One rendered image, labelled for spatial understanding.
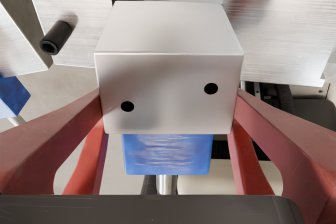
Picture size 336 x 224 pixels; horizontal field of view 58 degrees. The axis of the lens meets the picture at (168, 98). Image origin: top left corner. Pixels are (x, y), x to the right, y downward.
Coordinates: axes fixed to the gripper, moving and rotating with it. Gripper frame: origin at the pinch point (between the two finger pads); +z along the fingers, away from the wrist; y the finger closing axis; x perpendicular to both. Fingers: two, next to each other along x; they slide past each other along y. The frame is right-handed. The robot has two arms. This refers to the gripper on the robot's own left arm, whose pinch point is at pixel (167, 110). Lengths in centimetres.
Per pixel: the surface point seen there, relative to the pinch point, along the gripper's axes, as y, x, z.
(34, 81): 67, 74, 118
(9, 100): 13.3, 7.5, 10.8
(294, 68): -6.6, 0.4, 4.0
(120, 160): 30, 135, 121
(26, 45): 10.3, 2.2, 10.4
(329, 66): -9.1, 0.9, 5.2
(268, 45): -5.0, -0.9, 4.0
